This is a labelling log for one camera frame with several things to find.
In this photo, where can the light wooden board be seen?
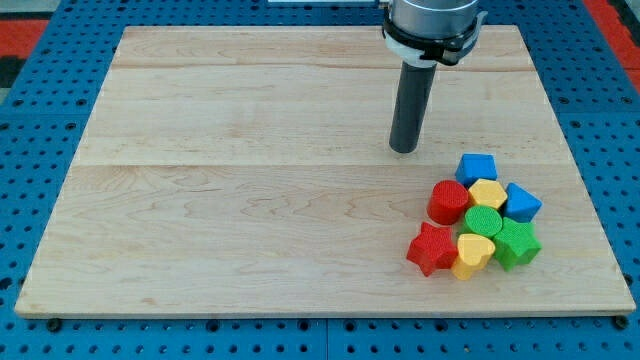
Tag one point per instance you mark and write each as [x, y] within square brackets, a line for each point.
[245, 172]

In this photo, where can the green star block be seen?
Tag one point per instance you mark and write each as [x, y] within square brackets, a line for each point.
[515, 244]

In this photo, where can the red star block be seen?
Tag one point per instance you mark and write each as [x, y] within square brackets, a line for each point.
[432, 249]

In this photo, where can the green cylinder block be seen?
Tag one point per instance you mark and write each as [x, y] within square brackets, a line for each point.
[482, 220]

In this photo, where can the blue cube block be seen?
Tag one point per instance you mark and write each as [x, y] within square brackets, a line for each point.
[474, 166]

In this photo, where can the dark grey cylindrical pointer tool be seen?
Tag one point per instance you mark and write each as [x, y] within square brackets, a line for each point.
[411, 103]

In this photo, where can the yellow hexagon block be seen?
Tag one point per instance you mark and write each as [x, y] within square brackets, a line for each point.
[488, 193]

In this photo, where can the blue triangular block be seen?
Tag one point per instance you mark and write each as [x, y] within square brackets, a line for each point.
[521, 205]

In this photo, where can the red cylinder block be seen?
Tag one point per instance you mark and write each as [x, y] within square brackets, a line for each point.
[447, 203]

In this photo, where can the yellow heart block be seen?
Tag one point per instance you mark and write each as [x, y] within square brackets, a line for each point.
[474, 252]

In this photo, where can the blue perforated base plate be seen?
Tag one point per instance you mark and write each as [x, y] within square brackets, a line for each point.
[59, 53]

